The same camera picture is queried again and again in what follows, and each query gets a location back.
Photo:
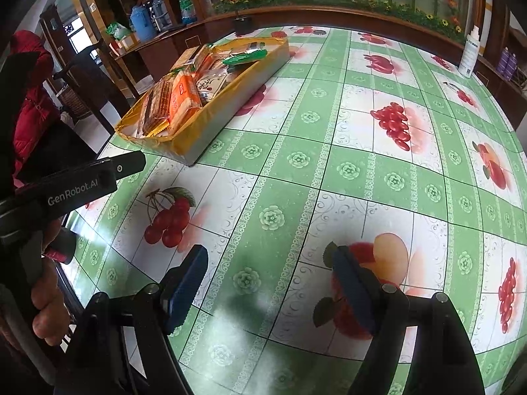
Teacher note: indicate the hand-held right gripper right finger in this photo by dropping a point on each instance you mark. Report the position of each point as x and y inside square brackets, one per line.
[354, 292]

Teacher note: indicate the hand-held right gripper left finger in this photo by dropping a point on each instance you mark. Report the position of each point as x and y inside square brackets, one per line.
[185, 288]

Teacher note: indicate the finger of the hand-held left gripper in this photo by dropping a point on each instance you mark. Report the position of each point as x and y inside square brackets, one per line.
[129, 163]

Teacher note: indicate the large orange cracker packet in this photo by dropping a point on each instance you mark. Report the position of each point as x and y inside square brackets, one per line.
[185, 98]

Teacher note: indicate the yellow cardboard box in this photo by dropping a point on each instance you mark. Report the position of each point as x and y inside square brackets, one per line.
[214, 115]

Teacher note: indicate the clear bag of dark snacks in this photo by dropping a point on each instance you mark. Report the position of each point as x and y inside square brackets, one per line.
[210, 86]

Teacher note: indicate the green cracker packet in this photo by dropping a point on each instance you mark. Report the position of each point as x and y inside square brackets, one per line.
[245, 56]

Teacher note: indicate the person's left hand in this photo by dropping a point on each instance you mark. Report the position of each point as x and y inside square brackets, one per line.
[51, 308]

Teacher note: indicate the dark wooden chair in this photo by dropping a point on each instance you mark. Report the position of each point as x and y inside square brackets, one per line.
[94, 86]

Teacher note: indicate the wooden side cabinet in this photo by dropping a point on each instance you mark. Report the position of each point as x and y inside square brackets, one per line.
[164, 53]

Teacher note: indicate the green fruit print tablecloth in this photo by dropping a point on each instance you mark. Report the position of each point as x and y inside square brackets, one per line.
[329, 164]

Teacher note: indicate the green and white bag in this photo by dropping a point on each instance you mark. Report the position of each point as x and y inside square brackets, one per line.
[118, 32]

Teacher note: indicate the blue thermos jug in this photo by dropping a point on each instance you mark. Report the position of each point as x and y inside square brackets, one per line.
[143, 24]

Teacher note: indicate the clear water jug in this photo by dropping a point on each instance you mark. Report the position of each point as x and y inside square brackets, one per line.
[160, 11]

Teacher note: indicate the green label bottle pack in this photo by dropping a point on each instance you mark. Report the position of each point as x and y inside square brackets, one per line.
[186, 9]

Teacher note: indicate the small black device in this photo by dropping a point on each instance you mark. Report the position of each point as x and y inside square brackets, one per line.
[243, 25]

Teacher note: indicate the white spray bottle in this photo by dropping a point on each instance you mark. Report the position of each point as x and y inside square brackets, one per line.
[470, 55]

